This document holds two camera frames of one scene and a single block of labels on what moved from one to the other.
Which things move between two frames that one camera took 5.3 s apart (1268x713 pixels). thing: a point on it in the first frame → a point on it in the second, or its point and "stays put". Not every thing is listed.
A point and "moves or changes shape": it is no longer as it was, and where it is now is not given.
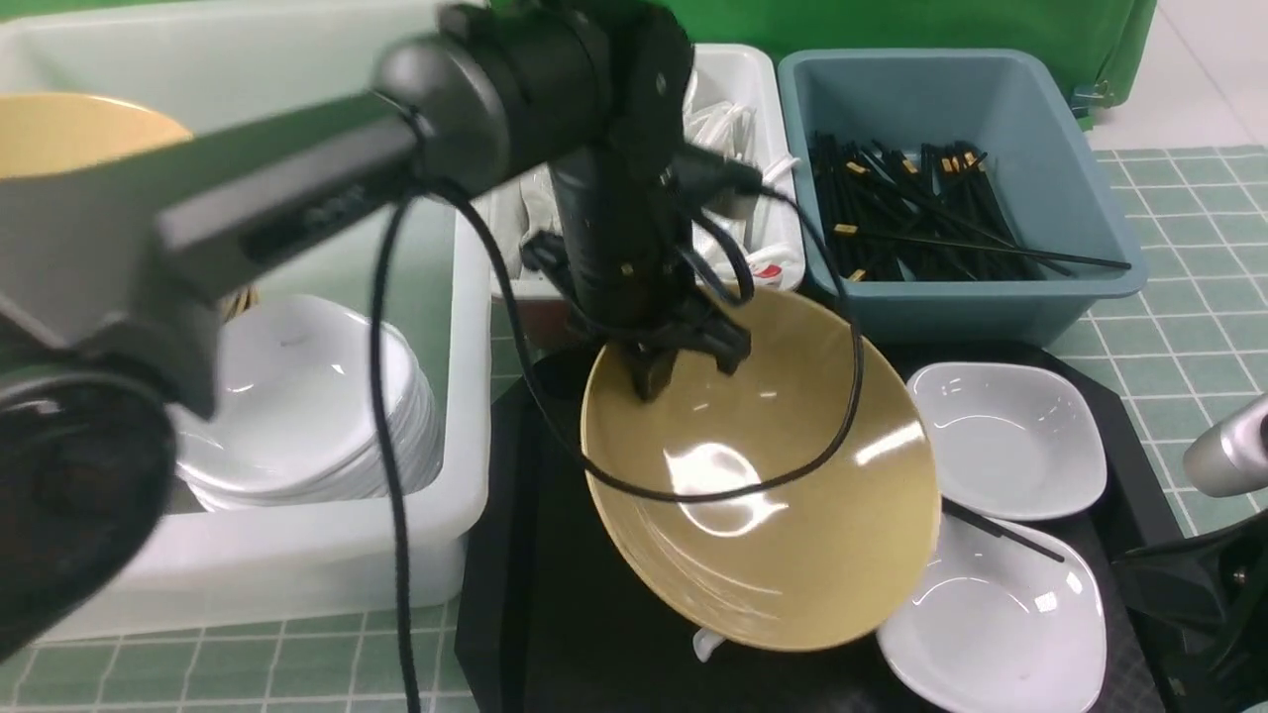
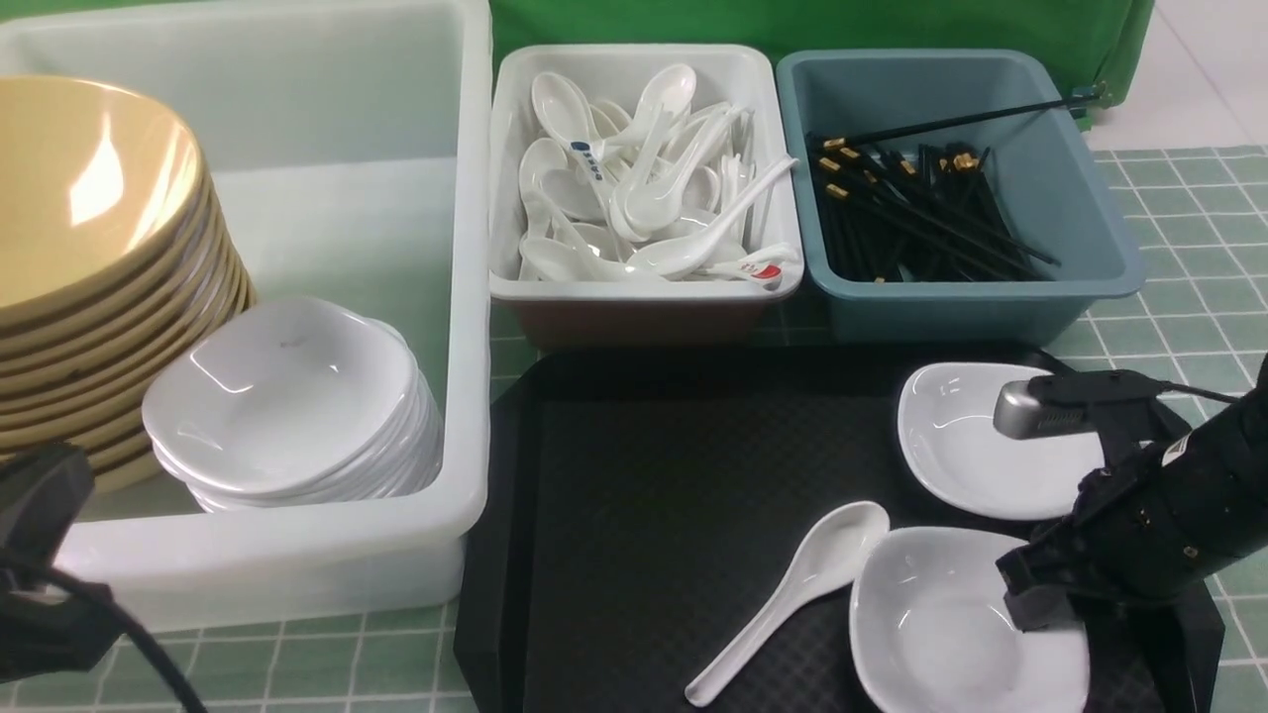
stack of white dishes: (294, 421) stays put
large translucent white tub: (211, 65) stays put
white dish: (1009, 442) stays put
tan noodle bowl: (814, 565) moves or changes shape
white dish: (1000, 627) stays put
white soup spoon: (705, 642) → (831, 555)
